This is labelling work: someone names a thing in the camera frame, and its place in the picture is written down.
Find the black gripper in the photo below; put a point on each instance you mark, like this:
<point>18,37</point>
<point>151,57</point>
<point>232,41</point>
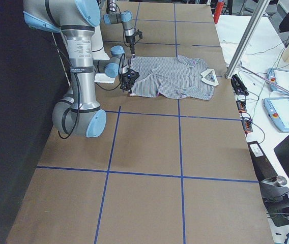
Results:
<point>131,41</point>
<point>124,81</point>

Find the navy white striped polo shirt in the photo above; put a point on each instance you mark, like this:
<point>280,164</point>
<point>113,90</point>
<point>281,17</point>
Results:
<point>173,77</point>

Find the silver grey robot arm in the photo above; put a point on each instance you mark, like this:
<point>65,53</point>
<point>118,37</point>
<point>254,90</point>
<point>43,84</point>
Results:
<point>114,15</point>
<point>79,112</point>

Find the red bottle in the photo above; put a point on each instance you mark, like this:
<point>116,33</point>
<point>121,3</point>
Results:
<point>218,10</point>

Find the black power strip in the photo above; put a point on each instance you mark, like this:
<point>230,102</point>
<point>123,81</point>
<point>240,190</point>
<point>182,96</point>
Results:
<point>238,86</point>

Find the black orange connector box upper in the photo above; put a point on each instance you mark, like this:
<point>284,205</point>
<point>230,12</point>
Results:
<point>241,105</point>

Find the black orange connector box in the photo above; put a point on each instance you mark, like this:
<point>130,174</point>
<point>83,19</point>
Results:
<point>247,125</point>
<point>241,105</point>

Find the black orange connector box lower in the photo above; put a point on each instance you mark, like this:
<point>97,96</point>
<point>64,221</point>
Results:
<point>247,125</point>

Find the long black box white label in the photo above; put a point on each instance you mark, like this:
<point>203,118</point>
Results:
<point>262,166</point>

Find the lower blue teach pendant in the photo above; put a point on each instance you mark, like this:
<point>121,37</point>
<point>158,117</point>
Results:
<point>278,111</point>

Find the blue teach pendant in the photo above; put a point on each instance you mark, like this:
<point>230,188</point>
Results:
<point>278,111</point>
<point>279,77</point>

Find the upper blue teach pendant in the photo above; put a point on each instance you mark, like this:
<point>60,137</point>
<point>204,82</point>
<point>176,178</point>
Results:
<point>279,77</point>

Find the grey monitor stand base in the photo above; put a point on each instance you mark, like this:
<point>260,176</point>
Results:
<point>276,201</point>

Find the aluminium frame post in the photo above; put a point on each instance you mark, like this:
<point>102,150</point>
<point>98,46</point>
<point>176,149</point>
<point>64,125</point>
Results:
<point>246,37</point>

